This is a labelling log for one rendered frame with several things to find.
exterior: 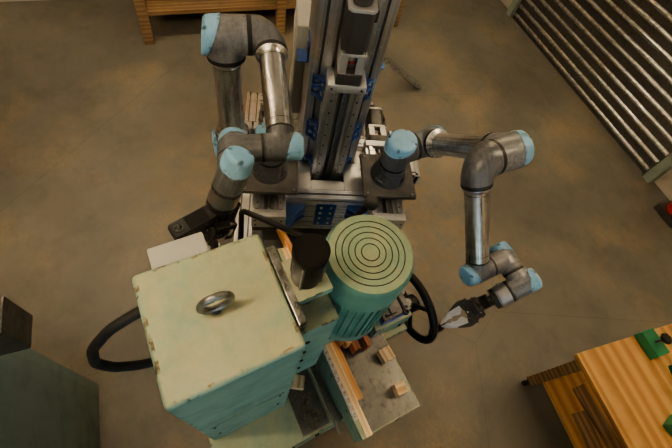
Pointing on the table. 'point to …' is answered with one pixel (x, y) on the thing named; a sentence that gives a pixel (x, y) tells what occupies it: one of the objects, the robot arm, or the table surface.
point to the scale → (340, 384)
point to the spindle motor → (366, 272)
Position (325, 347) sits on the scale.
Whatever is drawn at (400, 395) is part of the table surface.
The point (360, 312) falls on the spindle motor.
